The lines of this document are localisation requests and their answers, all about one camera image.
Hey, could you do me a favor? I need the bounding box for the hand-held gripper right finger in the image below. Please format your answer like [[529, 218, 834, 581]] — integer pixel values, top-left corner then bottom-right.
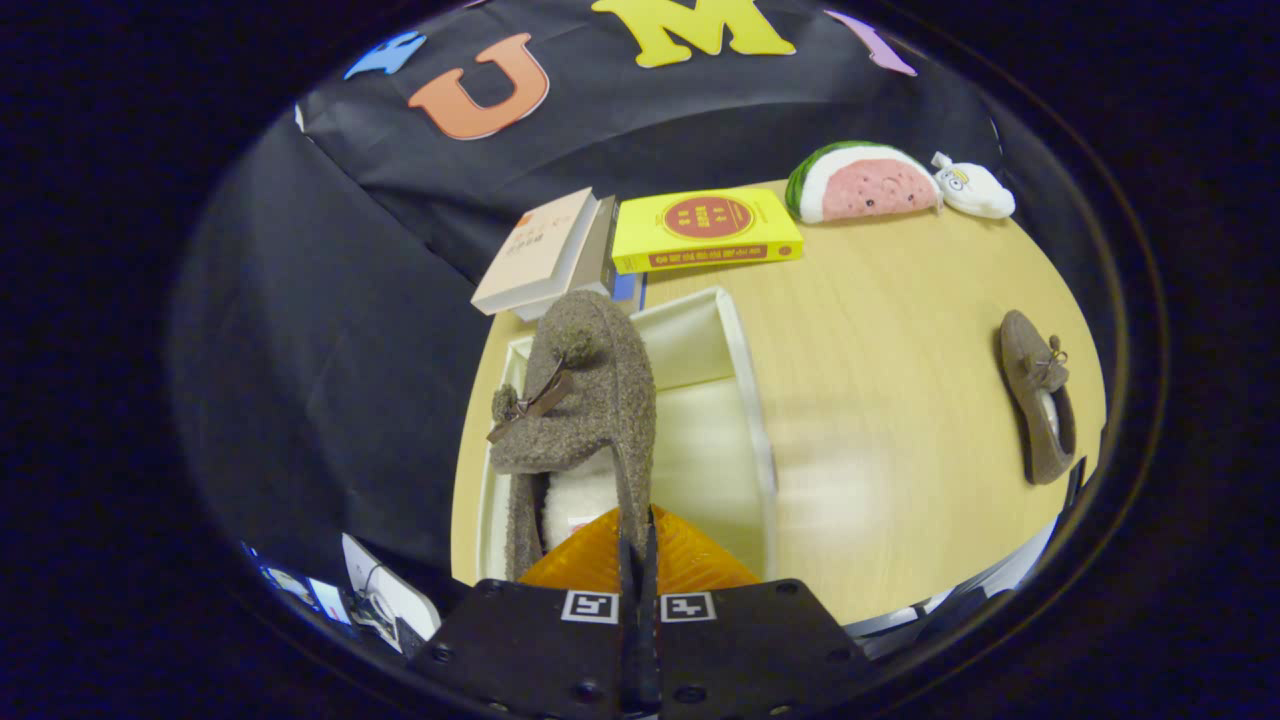
[[640, 505, 881, 720]]

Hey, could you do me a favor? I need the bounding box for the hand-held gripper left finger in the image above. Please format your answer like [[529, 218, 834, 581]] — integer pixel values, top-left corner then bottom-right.
[[405, 505, 641, 720]]

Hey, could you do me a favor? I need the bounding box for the cream fabric storage box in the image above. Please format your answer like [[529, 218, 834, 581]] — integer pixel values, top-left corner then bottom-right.
[[475, 287, 779, 586]]

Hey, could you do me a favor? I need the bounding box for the brown fuzzy slipper shoe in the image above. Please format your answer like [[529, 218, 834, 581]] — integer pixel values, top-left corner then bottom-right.
[[999, 309, 1078, 486], [487, 290, 658, 583]]

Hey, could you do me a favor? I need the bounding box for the white paper sheet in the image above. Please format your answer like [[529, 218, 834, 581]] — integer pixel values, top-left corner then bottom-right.
[[340, 533, 442, 653]]

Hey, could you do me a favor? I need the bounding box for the white board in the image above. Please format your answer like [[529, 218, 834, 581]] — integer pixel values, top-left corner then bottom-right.
[[845, 520, 1061, 656]]

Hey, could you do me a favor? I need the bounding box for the black backdrop cloth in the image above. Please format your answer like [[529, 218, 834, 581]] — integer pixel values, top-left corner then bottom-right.
[[170, 0, 1111, 601]]

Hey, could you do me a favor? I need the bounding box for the grey book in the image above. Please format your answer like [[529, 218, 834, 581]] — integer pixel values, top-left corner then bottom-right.
[[515, 195, 619, 323]]

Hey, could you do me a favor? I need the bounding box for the beige paperback book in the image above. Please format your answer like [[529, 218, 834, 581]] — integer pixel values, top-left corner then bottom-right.
[[471, 187, 598, 317]]

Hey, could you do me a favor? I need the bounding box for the yellow book with red circle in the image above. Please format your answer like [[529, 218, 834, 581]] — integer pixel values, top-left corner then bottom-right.
[[611, 187, 804, 275]]

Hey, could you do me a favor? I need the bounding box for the watermelon slice plush toy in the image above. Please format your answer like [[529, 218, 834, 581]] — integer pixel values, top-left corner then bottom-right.
[[785, 140, 943, 225]]

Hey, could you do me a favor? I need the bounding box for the white plush toy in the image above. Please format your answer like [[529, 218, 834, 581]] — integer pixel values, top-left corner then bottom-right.
[[931, 151, 1017, 220]]

